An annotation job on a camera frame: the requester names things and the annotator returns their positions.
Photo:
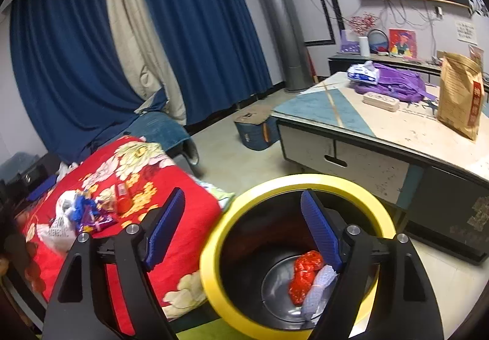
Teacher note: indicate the white tissue pack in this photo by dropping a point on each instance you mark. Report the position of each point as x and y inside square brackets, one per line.
[364, 73]

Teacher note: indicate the blue curtain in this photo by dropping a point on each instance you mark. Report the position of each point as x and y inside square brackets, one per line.
[214, 51]
[69, 75]

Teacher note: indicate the brown paper bag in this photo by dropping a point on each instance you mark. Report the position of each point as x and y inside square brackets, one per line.
[461, 94]

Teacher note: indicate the silver tower air conditioner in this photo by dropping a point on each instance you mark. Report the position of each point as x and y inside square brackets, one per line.
[289, 43]

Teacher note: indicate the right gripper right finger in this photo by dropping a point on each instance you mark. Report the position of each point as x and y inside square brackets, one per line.
[405, 306]

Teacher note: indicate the red floral blanket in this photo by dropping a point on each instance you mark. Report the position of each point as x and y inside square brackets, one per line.
[150, 175]

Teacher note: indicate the blue storage stool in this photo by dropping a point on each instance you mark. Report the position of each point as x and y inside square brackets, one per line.
[257, 128]

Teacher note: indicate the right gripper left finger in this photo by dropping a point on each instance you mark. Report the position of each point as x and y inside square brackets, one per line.
[80, 305]

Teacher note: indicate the purple bag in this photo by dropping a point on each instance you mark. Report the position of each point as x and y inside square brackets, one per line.
[405, 85]

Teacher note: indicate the purple snack wrapper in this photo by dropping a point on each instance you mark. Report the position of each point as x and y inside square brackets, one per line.
[95, 220]

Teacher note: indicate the yellow rimmed black trash bin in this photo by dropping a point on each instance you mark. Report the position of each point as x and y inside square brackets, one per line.
[246, 264]

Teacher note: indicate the coffee table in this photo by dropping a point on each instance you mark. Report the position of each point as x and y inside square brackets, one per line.
[432, 180]

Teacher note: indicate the beige curtain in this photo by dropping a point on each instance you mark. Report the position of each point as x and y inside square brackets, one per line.
[145, 64]

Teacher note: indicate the white plastic bag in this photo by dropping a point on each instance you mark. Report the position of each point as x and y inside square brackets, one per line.
[60, 235]

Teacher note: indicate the red plastic bag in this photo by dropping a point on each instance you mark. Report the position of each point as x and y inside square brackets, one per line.
[305, 269]

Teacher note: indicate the blue rubber glove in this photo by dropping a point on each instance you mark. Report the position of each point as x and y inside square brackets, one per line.
[82, 206]

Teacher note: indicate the white vase with red flowers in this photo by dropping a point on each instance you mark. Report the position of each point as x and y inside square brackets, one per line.
[361, 26]

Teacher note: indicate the blue curtain left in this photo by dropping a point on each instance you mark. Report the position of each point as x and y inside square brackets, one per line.
[69, 75]

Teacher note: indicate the black tv cabinet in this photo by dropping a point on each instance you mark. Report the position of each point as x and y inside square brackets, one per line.
[430, 73]

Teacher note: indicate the blue curtain right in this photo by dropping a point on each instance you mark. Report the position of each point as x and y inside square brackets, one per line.
[214, 51]

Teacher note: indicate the white foam fruit net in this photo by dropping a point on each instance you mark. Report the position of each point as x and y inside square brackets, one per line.
[320, 293]

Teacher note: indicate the colourful picture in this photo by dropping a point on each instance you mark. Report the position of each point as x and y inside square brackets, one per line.
[403, 42]

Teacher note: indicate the round mirror ornament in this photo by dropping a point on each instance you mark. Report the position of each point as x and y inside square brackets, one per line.
[378, 41]

